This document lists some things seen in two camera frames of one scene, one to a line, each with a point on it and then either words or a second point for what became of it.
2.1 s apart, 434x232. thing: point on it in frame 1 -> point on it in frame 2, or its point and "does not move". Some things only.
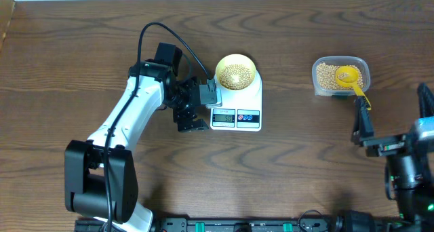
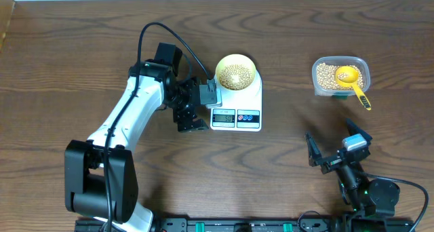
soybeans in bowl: (236, 76) does not move
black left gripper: (189, 114) does not move
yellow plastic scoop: (348, 76) does not move
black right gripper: (362, 127) -> (331, 162)
